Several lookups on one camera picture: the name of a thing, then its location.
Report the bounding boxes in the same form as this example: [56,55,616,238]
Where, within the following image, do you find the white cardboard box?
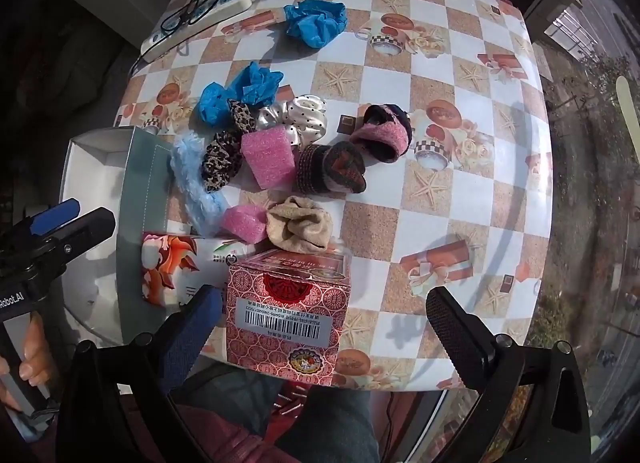
[62,126,175,344]

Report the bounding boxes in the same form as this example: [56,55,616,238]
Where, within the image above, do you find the striped knit bootie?
[296,141,367,194]

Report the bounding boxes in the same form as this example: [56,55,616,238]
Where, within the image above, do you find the beige sock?
[266,196,332,253]

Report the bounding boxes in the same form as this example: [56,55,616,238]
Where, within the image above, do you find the pale green bar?
[615,75,640,164]

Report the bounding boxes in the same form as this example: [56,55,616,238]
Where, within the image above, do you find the pink knit bootie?
[349,104,413,164]

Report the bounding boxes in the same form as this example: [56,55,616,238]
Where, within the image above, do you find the person's dark trousers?
[170,363,373,463]

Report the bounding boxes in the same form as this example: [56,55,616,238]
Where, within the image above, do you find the white power strip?
[141,0,252,62]

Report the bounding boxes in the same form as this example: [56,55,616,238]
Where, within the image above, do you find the small pink foam block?
[221,204,271,244]

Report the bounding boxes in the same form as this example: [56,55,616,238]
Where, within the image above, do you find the leopard print scrunchie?
[201,99,253,192]

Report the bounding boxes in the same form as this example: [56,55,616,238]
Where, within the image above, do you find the light blue fluffy scrunchie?
[171,133,228,236]

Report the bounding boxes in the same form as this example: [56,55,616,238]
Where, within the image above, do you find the red patterned box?
[223,249,351,388]

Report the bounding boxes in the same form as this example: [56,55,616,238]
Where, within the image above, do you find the large pink foam block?
[241,125,297,190]

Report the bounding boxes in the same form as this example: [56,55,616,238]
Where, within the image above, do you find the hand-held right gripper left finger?
[60,284,224,463]

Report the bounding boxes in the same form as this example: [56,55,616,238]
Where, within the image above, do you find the blue shoe cover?
[284,0,348,48]
[197,62,284,126]

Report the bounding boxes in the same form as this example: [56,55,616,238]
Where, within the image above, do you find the white polka dot scrunchie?
[256,94,328,148]

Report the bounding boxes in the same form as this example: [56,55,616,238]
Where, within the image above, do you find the person's left hand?
[0,313,58,411]

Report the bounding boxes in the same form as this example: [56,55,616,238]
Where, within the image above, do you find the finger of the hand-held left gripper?
[47,208,116,264]
[27,199,81,239]

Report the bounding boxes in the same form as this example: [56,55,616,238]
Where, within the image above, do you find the checkered tablecloth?
[114,0,553,394]

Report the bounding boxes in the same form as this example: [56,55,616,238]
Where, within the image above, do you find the floral tissue pack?
[141,232,251,306]

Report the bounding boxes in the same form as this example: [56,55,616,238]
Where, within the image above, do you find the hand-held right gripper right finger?
[425,285,593,463]

